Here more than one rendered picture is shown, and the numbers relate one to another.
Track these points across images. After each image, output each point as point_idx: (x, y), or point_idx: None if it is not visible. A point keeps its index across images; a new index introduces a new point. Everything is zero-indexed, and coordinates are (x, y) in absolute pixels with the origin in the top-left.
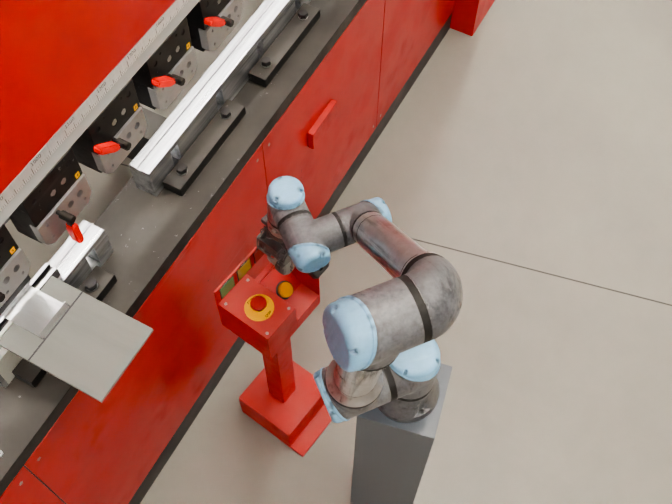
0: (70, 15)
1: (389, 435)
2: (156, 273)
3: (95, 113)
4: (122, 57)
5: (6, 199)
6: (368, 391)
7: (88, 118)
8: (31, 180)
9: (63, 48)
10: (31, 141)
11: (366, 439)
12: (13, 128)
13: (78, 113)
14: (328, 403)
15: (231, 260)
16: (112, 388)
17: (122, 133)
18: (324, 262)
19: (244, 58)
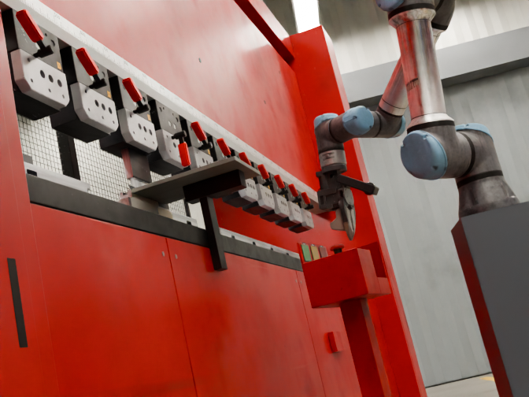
0: (176, 47)
1: (501, 235)
2: (244, 242)
3: (189, 117)
4: (200, 110)
5: (147, 81)
6: (442, 104)
7: (186, 113)
8: (159, 94)
9: (174, 56)
10: (160, 74)
11: (489, 272)
12: (153, 52)
13: (181, 101)
14: (419, 131)
15: (299, 364)
16: (226, 308)
17: (203, 153)
18: (370, 118)
19: (264, 243)
